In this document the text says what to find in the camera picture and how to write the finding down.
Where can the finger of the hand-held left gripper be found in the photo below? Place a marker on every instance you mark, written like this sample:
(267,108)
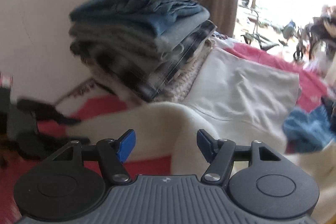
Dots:
(47,112)
(39,145)

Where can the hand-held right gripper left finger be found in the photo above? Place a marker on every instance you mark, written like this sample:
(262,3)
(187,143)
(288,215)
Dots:
(127,145)

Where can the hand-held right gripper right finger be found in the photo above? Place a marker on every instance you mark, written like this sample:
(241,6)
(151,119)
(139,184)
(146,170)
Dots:
(204,142)

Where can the cream knitted sweater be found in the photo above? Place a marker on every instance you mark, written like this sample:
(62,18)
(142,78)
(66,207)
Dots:
(162,121)

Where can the stack of folded clothes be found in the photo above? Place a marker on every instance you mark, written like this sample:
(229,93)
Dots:
(131,29)

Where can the beige folded sweatshirt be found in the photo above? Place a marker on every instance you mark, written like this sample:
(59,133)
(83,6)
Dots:
(241,87)

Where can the pink floral blanket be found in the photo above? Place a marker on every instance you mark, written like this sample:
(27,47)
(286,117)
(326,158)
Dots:
(252,52)

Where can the blue garment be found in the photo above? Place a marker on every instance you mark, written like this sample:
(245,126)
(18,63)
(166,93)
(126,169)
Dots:
(307,127)

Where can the metal folding stand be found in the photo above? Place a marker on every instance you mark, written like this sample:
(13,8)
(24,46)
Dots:
(256,29)

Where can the dark garment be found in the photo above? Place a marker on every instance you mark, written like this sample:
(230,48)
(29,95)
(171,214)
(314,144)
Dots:
(329,104)

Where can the black wheelchair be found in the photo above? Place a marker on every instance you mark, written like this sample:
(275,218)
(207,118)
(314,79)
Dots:
(315,37)

